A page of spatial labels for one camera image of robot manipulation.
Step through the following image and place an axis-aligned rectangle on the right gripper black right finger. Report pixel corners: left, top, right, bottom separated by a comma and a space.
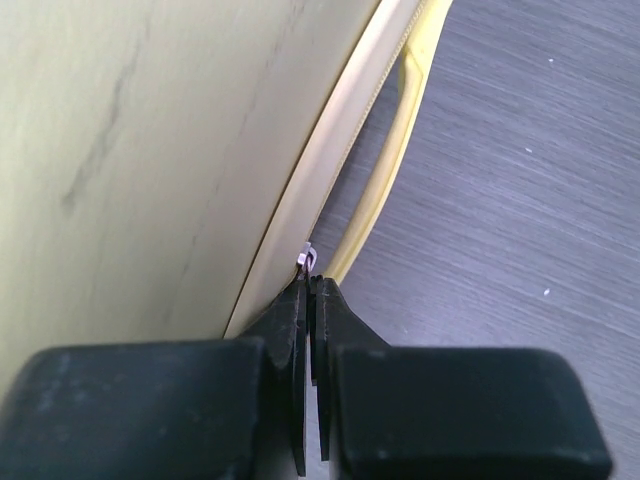
309, 277, 613, 479

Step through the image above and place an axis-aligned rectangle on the yellow hard-shell suitcase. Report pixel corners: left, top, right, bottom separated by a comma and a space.
1, 1, 450, 388

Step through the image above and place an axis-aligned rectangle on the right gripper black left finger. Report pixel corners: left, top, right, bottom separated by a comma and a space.
1, 280, 307, 479

